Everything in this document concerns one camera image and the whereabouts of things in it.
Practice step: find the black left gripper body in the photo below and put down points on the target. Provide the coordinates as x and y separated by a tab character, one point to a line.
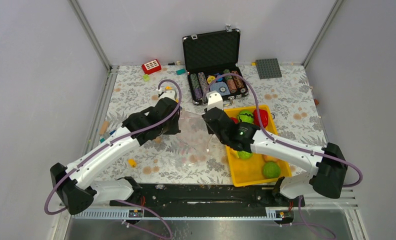
170	127

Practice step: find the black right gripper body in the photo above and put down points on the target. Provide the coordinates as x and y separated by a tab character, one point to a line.
222	138

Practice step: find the red toy apple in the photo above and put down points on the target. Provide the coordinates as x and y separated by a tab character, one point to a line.
235	120

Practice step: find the green striped toy watermelon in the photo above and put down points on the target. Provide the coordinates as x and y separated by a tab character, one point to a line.
245	116

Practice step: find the clear zip top bag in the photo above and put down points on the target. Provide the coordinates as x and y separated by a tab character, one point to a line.
193	141

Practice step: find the green toy lime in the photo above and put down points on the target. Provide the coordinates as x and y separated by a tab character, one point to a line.
244	155
271	170

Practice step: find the red toy pepper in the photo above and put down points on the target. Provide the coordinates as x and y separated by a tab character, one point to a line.
260	118

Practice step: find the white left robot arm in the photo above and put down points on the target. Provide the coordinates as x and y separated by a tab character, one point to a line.
75	183

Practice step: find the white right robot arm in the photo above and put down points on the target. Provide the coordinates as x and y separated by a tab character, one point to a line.
324	167

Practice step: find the light green small block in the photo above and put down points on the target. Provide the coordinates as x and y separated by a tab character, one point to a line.
146	77

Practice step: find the teal small block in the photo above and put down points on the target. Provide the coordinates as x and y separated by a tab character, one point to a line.
181	71

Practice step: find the floral table mat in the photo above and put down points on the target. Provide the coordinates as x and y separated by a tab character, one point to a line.
289	98

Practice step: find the red white toy block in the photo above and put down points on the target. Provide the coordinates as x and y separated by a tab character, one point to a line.
151	67

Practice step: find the yellow plastic tray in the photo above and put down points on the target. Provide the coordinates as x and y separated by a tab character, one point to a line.
245	172

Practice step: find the orange toy peach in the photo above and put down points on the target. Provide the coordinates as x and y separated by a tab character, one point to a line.
268	158

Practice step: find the small yellow block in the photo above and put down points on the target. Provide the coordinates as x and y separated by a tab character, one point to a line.
132	163

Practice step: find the black poker chip case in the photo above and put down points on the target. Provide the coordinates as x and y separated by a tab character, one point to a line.
211	61

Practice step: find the wooden cylinder block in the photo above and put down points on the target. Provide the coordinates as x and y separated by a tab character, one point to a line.
104	127

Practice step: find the green toy lime front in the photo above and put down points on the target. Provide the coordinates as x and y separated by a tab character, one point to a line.
271	170

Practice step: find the grey lego baseplate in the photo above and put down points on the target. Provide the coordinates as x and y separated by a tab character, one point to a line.
268	68

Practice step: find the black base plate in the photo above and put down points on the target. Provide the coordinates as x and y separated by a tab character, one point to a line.
208	201

